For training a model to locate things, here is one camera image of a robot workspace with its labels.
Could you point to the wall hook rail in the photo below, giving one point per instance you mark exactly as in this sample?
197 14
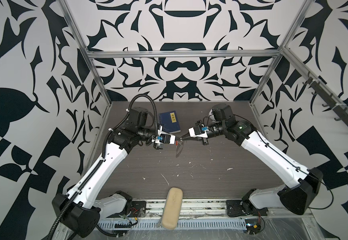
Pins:
331 100

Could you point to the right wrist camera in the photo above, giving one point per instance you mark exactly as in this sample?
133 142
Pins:
200 130

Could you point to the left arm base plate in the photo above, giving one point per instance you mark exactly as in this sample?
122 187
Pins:
137 209

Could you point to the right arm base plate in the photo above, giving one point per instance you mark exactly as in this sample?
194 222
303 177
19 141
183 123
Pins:
237 208

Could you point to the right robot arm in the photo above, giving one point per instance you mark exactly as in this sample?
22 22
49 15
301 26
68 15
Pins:
300 184

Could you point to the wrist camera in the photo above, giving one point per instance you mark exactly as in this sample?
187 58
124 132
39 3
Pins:
200 130
161 132

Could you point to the blue book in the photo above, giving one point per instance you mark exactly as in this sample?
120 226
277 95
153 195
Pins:
170 122

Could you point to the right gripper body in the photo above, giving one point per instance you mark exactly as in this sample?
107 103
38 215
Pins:
206 141

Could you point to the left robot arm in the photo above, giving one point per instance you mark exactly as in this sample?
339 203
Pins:
80 209

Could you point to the beige wrist rest pad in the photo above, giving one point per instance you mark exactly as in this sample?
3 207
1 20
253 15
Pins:
171 212

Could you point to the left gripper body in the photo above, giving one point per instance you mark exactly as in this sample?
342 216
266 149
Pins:
156 146

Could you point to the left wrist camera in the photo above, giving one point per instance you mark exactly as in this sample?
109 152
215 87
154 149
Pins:
161 132

